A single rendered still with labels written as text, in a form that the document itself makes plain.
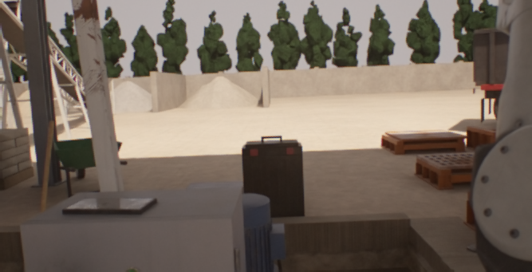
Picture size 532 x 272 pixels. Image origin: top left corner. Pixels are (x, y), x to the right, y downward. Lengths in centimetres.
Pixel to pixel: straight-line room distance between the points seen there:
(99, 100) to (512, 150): 130
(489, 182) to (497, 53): 848
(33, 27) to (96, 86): 426
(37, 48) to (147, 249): 495
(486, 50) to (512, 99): 843
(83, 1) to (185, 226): 94
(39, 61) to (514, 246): 551
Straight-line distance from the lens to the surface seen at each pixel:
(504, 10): 42
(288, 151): 323
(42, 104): 558
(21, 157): 624
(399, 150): 631
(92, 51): 143
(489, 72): 873
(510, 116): 32
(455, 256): 289
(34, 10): 568
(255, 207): 152
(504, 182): 26
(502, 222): 25
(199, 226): 74
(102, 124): 143
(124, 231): 78
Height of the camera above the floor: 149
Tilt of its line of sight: 5 degrees down
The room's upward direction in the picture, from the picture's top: 3 degrees counter-clockwise
